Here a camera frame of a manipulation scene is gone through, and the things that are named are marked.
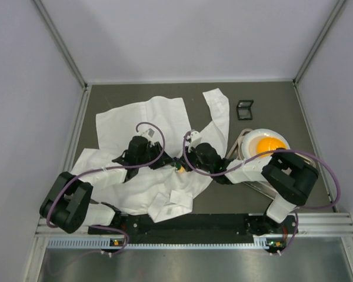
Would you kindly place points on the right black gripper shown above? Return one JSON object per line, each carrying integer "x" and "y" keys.
{"x": 189, "y": 161}

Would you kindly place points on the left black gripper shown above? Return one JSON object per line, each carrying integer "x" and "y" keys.
{"x": 159, "y": 155}

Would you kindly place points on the colourful pompom brooch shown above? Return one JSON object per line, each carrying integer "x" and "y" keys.
{"x": 179, "y": 168}

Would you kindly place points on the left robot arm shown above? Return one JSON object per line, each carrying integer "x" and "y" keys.
{"x": 68, "y": 202}

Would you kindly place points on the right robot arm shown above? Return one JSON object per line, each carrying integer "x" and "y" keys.
{"x": 284, "y": 170}

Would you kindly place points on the white bowl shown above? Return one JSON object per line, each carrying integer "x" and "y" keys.
{"x": 251, "y": 139}

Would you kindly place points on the small black open box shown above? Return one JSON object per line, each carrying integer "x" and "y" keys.
{"x": 244, "y": 109}

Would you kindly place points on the metal tray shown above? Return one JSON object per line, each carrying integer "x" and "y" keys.
{"x": 235, "y": 153}

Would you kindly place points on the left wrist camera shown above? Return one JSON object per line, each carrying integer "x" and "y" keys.
{"x": 149, "y": 133}

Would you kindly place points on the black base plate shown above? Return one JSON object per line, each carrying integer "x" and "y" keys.
{"x": 202, "y": 228}

